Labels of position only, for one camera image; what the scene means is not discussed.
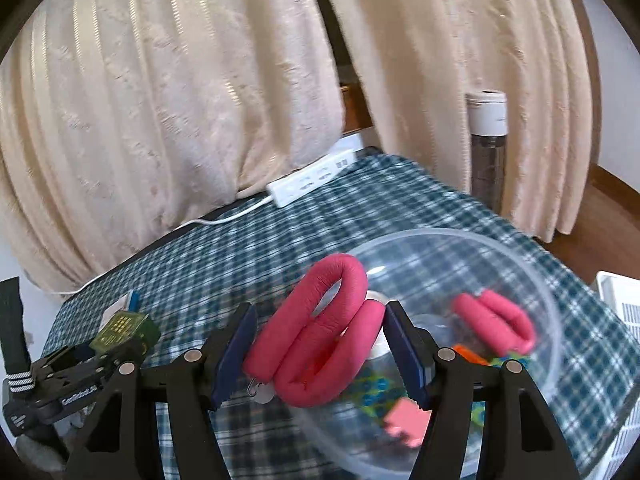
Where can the white plastic basket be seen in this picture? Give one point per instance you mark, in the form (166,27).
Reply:
(625,305)

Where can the green toy brick blue studs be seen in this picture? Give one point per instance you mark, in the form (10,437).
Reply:
(505,360)

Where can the blue plaid tablecloth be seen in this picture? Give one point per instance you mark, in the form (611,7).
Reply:
(250,270)

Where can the light green toy brick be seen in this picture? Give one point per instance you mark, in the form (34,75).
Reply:
(372,392)

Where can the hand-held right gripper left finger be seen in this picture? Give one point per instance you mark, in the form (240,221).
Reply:
(232,355)

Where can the white medicine box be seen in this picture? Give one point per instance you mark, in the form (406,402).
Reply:
(117,310)

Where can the pink toy brick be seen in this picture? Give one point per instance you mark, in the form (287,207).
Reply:
(407,420)

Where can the cream patterned curtain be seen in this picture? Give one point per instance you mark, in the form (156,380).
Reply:
(150,110)
(450,60)

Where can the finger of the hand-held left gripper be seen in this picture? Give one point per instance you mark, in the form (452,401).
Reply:
(65,357)
(120,356)

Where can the clear plastic bowl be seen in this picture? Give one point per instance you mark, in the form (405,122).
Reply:
(450,260)

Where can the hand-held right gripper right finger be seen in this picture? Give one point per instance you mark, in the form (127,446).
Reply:
(405,355)

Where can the orange toy brick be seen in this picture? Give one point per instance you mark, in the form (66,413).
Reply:
(470,354)

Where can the white power strip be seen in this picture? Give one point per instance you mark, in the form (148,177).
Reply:
(310,177)

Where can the bottle with white lid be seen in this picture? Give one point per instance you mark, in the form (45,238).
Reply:
(487,115)

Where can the dark green printed box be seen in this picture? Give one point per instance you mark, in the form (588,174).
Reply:
(125,332)

